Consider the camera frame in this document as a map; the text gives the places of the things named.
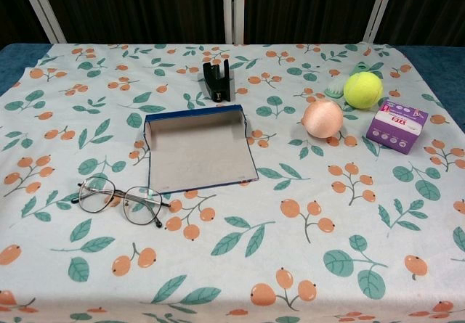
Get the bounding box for floral fruit print tablecloth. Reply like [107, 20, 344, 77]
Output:
[0, 43, 465, 323]

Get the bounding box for yellow tennis ball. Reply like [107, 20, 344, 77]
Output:
[343, 71, 384, 110]

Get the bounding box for purple white small carton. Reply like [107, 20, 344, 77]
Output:
[365, 99, 429, 155]

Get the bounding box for peach coloured ball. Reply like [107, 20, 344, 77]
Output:
[302, 100, 344, 139]

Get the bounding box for black stapler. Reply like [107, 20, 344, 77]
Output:
[202, 60, 232, 102]

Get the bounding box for green white cleaning brush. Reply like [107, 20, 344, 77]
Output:
[324, 61, 370, 99]

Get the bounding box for white partition frame post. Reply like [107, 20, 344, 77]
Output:
[223, 0, 245, 45]
[363, 0, 395, 44]
[16, 0, 68, 44]

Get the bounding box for black pleated curtain panel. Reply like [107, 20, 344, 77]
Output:
[27, 0, 226, 45]
[377, 0, 465, 48]
[0, 0, 52, 46]
[243, 0, 382, 45]

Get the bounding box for blue cardboard box tray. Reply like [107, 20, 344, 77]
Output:
[143, 104, 259, 195]

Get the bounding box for thin-framed eyeglasses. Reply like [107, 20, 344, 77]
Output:
[70, 176, 171, 229]

